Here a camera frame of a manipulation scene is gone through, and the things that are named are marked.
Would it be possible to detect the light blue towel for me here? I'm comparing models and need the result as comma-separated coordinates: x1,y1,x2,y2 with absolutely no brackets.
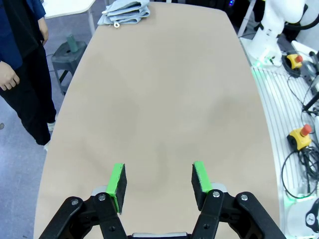
102,1,150,17
97,11,152,28

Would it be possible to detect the grey stool with hole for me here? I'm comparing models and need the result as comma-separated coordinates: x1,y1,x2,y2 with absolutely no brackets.
51,41,88,96

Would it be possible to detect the black coiled cable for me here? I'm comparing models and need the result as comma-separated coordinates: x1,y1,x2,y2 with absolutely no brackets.
281,146,319,200

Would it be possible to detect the person's right hand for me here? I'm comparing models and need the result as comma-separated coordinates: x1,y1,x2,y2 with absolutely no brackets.
0,62,20,92

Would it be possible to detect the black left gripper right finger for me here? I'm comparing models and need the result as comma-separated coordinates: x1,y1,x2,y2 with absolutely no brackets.
190,161,286,239

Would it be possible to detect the green cup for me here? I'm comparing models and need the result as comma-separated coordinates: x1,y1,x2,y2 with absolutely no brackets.
66,33,79,53

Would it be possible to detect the white ribbed base platform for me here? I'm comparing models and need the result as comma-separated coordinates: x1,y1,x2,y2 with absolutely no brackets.
240,37,319,239

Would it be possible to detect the person in navy jacket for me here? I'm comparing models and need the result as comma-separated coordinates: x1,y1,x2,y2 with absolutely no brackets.
0,0,57,146

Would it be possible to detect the white side table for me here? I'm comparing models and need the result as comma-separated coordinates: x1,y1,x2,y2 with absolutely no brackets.
43,0,97,35

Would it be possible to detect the yellow emergency stop button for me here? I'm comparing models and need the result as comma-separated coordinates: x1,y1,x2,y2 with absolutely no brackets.
286,53,304,70
288,124,313,151

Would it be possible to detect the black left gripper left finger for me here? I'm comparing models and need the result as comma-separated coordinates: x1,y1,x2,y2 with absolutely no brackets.
38,163,128,239

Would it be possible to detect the person's left hand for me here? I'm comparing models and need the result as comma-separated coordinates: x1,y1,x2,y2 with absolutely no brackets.
38,18,49,46

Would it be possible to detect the black computer tower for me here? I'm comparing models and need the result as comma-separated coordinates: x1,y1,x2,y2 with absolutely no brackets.
206,0,250,12

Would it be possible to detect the black right arm hose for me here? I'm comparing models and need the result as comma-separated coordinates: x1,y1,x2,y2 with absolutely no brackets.
284,3,319,32

